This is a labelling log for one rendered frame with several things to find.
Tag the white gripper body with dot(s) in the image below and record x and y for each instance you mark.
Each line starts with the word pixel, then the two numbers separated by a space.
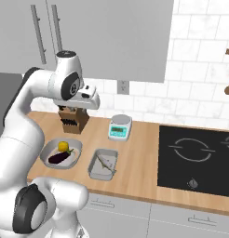
pixel 88 104

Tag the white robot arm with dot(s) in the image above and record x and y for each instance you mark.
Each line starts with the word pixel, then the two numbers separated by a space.
pixel 17 145

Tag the grey rounded vegetable container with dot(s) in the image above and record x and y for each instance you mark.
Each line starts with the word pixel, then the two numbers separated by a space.
pixel 74 156

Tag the silver fish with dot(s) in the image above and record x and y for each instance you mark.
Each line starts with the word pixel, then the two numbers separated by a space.
pixel 106 161

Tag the purple eggplant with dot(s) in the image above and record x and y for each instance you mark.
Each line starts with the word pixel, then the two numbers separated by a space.
pixel 58 157

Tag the grey rectangular meat container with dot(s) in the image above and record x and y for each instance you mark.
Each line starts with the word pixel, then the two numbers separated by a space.
pixel 97 173

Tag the dark grey fridge freezer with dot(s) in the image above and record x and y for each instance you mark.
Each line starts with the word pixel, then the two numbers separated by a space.
pixel 6 99

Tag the wooden knife block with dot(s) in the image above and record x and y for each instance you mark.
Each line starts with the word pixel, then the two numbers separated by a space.
pixel 74 121

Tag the white teal kitchen scale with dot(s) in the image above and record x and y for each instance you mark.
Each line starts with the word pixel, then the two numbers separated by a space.
pixel 120 127

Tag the grey cupboard door wide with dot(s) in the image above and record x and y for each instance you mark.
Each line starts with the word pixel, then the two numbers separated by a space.
pixel 119 37

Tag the grey drawer front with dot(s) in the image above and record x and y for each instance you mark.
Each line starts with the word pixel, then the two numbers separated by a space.
pixel 172 214
pixel 128 204

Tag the black hob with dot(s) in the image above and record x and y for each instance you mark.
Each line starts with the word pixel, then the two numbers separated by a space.
pixel 194 161

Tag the grey lower cupboard door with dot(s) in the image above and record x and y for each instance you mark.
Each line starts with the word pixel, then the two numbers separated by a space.
pixel 119 226
pixel 169 231

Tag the grey hob knob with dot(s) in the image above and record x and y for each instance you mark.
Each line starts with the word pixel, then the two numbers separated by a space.
pixel 193 184

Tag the grey wall socket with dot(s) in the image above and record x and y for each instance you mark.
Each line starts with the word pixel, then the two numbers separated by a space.
pixel 123 87

